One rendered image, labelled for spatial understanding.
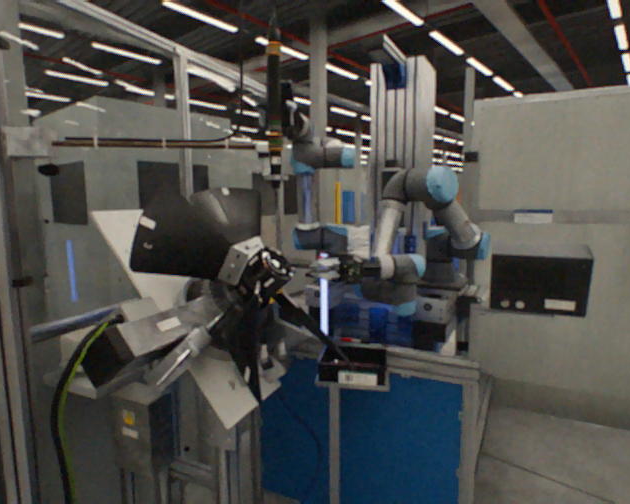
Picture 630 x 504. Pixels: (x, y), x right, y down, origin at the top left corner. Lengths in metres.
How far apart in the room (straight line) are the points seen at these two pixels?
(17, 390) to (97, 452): 0.55
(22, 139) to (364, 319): 1.44
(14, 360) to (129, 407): 0.32
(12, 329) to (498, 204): 2.50
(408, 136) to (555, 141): 1.10
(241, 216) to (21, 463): 0.90
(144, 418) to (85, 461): 0.55
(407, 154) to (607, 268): 1.45
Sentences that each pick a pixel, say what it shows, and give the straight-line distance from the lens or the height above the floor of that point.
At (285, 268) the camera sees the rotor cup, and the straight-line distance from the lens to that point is 1.11.
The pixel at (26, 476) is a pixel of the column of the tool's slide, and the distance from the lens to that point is 1.49.
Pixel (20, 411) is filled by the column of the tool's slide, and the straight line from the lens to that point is 1.40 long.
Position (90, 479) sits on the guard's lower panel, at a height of 0.40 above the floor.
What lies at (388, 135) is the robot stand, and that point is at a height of 1.69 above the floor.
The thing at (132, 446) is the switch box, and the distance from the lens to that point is 1.38.
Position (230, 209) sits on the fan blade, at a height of 1.36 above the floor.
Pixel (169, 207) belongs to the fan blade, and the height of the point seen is 1.38.
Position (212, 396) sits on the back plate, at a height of 0.90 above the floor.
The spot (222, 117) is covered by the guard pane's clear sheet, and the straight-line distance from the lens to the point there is 2.22.
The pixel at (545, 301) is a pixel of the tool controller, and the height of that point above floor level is 1.09.
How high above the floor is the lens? 1.39
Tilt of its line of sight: 7 degrees down
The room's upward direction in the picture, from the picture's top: straight up
